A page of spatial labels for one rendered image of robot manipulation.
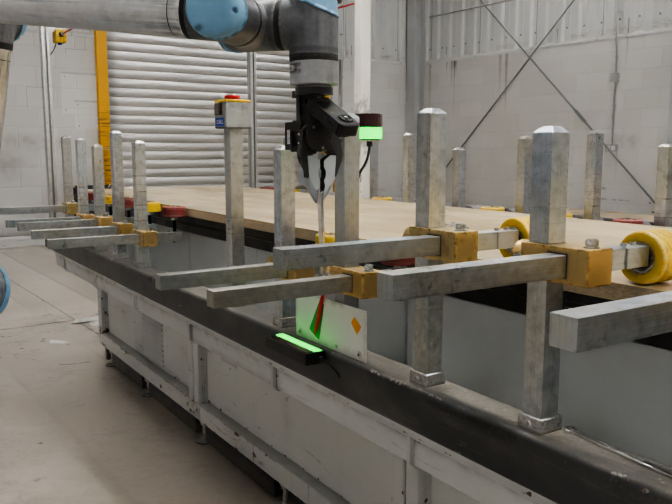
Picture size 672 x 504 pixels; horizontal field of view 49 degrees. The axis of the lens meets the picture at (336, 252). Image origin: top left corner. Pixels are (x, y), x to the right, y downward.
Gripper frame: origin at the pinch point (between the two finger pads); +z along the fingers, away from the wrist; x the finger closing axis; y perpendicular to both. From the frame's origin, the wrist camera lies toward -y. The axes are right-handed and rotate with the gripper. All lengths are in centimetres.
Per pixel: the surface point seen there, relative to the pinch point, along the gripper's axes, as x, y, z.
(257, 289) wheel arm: 15.0, -2.8, 15.5
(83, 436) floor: 6, 164, 102
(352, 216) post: -7.8, 0.9, 4.2
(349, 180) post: -7.1, 1.0, -2.8
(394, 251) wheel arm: 4.2, -27.8, 6.7
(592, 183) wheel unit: -115, 28, 2
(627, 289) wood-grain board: -22, -51, 12
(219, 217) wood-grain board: -22, 95, 13
